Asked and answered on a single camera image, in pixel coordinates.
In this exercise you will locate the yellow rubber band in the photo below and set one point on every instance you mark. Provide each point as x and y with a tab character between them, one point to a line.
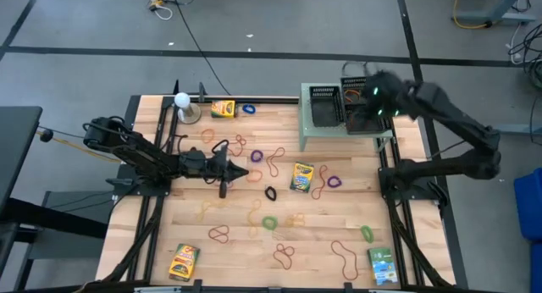
202	214
286	220
249	219

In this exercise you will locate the lamp with white globe bulb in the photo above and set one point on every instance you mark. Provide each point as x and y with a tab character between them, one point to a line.
183	100

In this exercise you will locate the yellow green Crayola crayon box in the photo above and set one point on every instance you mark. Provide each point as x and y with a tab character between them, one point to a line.
223	108

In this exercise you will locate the blue plastic bin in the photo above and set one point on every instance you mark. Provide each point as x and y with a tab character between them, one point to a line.
531	208

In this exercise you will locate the black spiral coil band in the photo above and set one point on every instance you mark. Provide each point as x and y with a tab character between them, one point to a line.
267	193

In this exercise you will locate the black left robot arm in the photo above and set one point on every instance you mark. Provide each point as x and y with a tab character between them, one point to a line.
139	155

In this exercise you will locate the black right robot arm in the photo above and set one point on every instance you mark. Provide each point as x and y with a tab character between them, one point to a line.
466	128

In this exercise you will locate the green card box blue print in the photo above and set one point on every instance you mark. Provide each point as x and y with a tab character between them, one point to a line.
383	267

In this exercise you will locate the pale green metal riser shelf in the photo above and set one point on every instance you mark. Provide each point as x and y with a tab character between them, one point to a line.
322	134

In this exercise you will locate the blue spiral coil band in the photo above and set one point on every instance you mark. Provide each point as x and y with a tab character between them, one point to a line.
244	108

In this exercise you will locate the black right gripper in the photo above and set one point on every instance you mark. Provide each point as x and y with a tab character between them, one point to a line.
387	94

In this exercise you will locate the grey table base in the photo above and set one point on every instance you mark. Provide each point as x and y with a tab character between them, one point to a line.
495	17

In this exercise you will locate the Crayola box with blue print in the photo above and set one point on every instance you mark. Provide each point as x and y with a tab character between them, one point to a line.
302	176

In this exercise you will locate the green spiral coil band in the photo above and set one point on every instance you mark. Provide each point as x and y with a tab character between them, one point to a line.
263	223
362	230

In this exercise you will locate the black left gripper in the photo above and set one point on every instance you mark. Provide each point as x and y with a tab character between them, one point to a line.
199	166

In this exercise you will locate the yellow Crayola box red print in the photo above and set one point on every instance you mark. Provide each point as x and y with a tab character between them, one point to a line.
184	263

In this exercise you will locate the purple spiral coil band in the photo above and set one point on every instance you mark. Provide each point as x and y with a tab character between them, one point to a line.
252	156
329	182

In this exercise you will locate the orange rubber band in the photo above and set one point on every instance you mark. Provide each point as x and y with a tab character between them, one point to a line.
346	95
247	176
201	136

